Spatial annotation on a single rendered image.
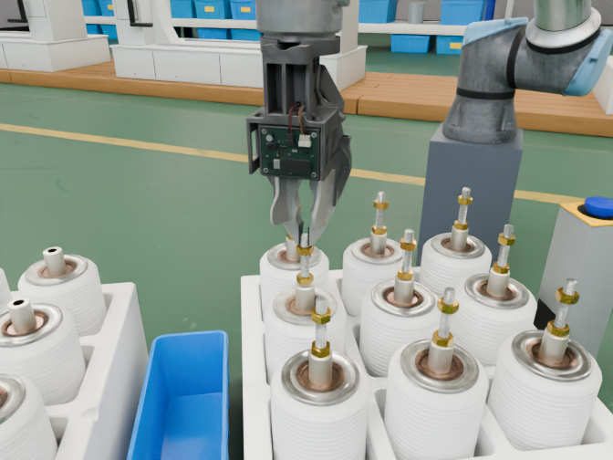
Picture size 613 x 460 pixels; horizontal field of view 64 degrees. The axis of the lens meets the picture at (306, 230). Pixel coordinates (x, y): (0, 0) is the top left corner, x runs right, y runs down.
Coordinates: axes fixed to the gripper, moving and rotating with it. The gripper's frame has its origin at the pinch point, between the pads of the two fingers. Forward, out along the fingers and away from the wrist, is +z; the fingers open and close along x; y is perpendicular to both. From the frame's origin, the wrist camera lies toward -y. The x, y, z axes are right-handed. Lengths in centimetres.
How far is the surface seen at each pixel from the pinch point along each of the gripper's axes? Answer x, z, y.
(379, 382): 9.5, 16.7, 3.3
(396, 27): -37, 12, -475
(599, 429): 32.2, 16.9, 3.9
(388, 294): 9.1, 9.5, -4.1
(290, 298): -2.0, 9.4, 0.0
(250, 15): -197, 4, -498
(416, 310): 12.7, 9.3, -1.4
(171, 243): -49, 35, -52
